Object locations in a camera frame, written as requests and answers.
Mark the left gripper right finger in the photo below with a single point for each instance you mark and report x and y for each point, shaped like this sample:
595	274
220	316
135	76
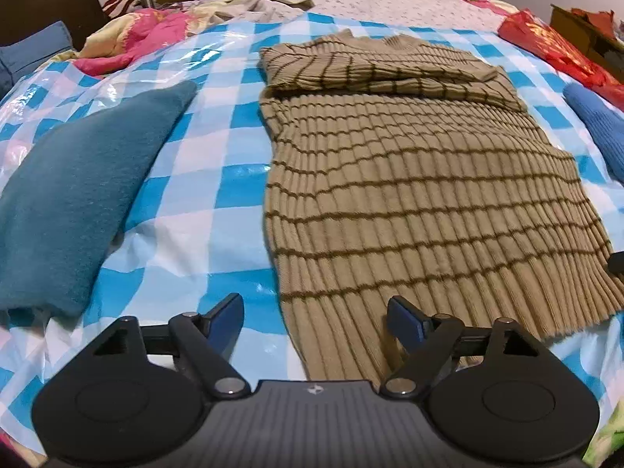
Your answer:
429	343

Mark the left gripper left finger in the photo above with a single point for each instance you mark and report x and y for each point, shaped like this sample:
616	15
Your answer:
203	344

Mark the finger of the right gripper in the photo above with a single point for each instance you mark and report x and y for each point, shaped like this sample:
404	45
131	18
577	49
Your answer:
615	263

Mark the tan striped knit sweater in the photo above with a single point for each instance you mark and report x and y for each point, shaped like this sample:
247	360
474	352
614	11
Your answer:
401	167

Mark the blue white checkered sheet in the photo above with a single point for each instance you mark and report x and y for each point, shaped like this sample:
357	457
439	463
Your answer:
194	234

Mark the blue knit garment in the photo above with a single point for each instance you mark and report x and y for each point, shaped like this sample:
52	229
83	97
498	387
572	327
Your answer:
605	126

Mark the teal folded garment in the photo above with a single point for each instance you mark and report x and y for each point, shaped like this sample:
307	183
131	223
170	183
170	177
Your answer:
63	206

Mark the wooden side cabinet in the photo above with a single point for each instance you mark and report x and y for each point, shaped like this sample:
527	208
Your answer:
598	35

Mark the red plastic bag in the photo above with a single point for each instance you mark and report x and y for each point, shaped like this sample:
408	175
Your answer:
527	31

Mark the pink floral blanket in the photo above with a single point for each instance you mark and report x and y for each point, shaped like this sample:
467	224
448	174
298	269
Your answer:
126	39

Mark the white floral bedsheet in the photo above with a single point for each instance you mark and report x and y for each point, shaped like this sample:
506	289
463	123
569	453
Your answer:
479	15

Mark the blue pillow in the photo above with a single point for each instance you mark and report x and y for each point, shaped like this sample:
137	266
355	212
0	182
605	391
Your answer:
25	56

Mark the beige crumpled cloth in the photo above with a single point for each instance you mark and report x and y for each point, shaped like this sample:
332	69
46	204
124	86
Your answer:
219	11

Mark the red white striped cloth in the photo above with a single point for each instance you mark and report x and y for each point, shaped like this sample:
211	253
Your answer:
116	8

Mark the dark wooden headboard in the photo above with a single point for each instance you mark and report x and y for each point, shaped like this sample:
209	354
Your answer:
23	18

